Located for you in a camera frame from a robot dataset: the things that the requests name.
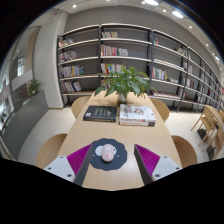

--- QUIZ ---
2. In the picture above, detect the green potted plant white pot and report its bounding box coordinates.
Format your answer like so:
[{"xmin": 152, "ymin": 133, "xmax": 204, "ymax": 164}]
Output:
[{"xmin": 93, "ymin": 65, "xmax": 157, "ymax": 104}]

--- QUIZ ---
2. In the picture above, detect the brown-spined book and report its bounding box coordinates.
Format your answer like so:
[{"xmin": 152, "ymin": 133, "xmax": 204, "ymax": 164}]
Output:
[{"xmin": 118, "ymin": 119, "xmax": 156, "ymax": 127}]

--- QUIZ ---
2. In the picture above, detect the group of slatted wooden chairs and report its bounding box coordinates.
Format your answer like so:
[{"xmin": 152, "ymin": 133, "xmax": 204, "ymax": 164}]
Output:
[{"xmin": 190, "ymin": 104, "xmax": 224, "ymax": 160}]

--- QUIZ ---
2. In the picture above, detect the pink computer mouse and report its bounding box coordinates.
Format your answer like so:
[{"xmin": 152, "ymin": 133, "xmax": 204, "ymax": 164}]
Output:
[{"xmin": 101, "ymin": 143, "xmax": 118, "ymax": 163}]

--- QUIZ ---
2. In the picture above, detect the grey bookshelf unit with books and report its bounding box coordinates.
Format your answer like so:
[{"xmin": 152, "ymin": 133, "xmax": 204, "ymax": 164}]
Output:
[{"xmin": 57, "ymin": 22, "xmax": 224, "ymax": 113}]

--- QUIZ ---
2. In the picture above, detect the group of ceiling lights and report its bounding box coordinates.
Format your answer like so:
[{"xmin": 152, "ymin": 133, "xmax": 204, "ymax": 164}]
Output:
[{"xmin": 71, "ymin": 0, "xmax": 221, "ymax": 63}]

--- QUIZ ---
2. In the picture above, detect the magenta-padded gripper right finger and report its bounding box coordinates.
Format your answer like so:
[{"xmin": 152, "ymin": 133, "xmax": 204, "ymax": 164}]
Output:
[{"xmin": 133, "ymin": 143, "xmax": 183, "ymax": 186}]

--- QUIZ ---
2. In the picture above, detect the black hardcover book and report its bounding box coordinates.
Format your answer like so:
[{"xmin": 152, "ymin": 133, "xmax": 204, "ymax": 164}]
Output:
[{"xmin": 82, "ymin": 105, "xmax": 118, "ymax": 123}]

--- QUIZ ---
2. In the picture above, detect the dark cartoon-face mouse pad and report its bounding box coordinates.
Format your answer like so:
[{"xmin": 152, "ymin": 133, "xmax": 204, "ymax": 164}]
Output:
[{"xmin": 89, "ymin": 138, "xmax": 128, "ymax": 172}]

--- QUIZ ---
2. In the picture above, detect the white illustrated-cover book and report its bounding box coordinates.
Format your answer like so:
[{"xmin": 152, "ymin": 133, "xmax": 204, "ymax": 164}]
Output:
[{"xmin": 118, "ymin": 103, "xmax": 157, "ymax": 123}]

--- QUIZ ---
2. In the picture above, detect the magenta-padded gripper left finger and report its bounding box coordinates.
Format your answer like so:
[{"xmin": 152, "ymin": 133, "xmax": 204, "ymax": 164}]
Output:
[{"xmin": 43, "ymin": 143, "xmax": 94, "ymax": 187}]

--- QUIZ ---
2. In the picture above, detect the small leafy floor plant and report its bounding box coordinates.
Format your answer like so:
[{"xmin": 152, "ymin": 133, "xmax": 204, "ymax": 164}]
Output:
[{"xmin": 27, "ymin": 79, "xmax": 44, "ymax": 97}]

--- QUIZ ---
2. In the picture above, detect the round-backed wooden chair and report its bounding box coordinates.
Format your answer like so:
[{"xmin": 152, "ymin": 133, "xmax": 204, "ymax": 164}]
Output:
[
  {"xmin": 149, "ymin": 97, "xmax": 170, "ymax": 123},
  {"xmin": 171, "ymin": 134, "xmax": 199, "ymax": 169},
  {"xmin": 35, "ymin": 133, "xmax": 68, "ymax": 169},
  {"xmin": 71, "ymin": 95, "xmax": 92, "ymax": 118}
]

